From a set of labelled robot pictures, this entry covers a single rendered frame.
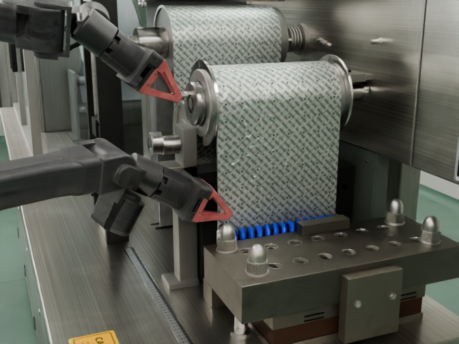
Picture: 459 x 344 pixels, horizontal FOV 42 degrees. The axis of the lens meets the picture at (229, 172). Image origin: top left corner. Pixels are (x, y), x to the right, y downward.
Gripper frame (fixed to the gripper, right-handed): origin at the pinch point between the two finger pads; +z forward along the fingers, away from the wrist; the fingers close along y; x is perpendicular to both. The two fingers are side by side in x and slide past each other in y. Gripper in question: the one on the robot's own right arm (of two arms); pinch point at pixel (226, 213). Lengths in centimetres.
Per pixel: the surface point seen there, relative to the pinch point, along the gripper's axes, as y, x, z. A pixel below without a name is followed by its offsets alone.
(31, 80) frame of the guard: -102, -1, -26
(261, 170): 0.3, 9.3, 1.9
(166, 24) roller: -29.4, 26.0, -16.7
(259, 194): 0.2, 5.4, 3.8
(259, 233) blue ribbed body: 3.6, -0.4, 5.5
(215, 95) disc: 0.8, 16.8, -12.4
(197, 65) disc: -7.7, 20.2, -14.4
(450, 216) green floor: -207, 33, 267
